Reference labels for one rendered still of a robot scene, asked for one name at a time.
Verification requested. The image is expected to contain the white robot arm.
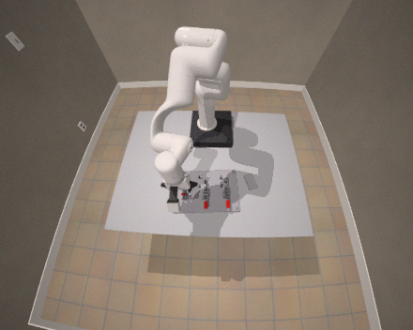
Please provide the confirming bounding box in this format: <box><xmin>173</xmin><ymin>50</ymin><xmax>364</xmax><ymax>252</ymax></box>
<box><xmin>150</xmin><ymin>26</ymin><xmax>230</xmax><ymax>186</ymax></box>

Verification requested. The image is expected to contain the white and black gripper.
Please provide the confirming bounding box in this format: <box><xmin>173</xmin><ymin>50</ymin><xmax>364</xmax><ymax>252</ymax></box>
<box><xmin>161</xmin><ymin>175</ymin><xmax>198</xmax><ymax>193</ymax></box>

